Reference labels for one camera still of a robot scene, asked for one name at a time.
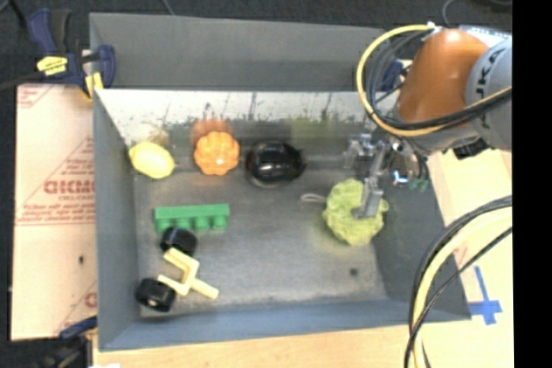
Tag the brown cardboard board red print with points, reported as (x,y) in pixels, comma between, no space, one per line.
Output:
(52,202)

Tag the cream axle with black wheels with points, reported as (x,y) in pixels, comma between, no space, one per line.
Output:
(185,269)

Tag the dark green flat block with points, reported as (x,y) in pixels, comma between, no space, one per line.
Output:
(190,214)

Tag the yellow toy lemon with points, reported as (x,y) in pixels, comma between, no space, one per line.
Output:
(152,160)

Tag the black cylinder on white bracket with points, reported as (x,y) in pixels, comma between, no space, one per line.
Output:
(471,148)

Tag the light green toy lettuce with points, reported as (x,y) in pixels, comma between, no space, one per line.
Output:
(345,224)

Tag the orange bumpy toy fruit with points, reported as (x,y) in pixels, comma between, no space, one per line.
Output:
(216,153)

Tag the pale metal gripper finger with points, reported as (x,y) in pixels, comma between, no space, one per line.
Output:
(359,151)
(370,200)

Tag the black toy eggplant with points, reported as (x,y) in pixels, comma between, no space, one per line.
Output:
(275,164)

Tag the grey metal bin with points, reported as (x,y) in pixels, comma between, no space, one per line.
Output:
(267,263)

